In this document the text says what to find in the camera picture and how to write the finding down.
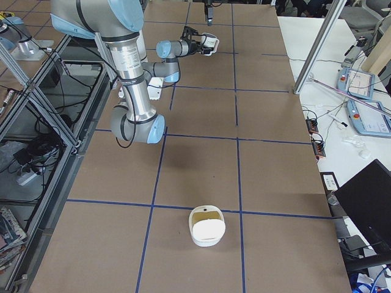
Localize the white lidded container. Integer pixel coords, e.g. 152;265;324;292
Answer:
188;205;226;247

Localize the lower blue teach pendant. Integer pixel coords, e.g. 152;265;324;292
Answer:
346;100;390;138

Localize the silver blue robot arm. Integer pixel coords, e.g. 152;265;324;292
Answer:
51;1;219;144

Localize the black marker pen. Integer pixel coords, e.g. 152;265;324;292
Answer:
327;113;348;128

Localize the upper blue teach pendant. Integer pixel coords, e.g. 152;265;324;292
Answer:
337;68;375;101

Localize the thin metal rod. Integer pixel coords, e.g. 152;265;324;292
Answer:
308;77;391;118

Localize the upper orange circuit board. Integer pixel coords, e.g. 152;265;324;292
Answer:
305;118;318;134

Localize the black laptop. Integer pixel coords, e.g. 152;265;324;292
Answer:
335;159;390;253

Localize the blue teach pendant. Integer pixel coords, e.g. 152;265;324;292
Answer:
337;68;375;101
346;100;390;138

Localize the stack of books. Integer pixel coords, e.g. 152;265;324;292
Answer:
1;206;27;273

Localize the white mug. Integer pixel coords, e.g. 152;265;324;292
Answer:
200;35;219;54

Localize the orange circuit board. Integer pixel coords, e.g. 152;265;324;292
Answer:
311;139;326;160
305;118;318;134

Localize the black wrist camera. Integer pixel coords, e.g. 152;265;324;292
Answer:
180;26;199;42

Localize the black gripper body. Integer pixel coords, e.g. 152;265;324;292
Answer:
188;40;203;54

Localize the white power strip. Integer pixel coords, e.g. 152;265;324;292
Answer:
16;171;41;186

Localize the aluminium frame post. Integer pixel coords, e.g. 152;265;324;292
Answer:
293;0;346;95

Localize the lower orange circuit board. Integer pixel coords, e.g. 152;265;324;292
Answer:
311;139;326;160

